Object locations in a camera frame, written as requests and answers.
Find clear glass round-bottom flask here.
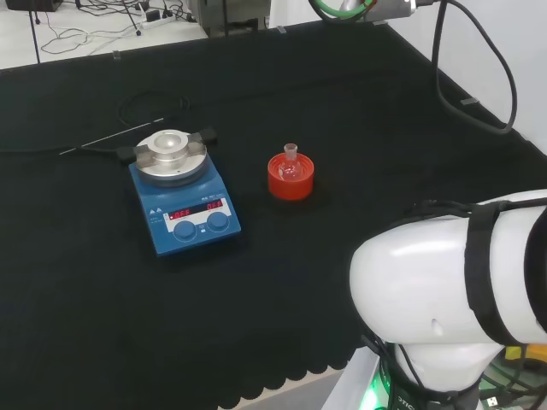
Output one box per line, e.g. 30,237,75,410
279,143,303,181

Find thin steel probe rod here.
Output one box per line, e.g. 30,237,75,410
59,117,165,156

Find blue-base heater with steel block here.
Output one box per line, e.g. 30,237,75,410
115,126,243,260

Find thick black power cable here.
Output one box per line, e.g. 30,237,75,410
0,143,129,157

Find white power strip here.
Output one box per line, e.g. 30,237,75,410
139,8,177,31

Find green robot arm cable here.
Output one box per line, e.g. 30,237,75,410
309,0,378,22

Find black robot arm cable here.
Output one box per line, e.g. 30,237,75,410
430,0,519,136

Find black tripod leg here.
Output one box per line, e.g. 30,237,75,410
28,0,42,65

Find black bench cloth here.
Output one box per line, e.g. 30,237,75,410
0,19,547,410

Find red round flask holder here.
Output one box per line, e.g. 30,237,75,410
267,151,317,202

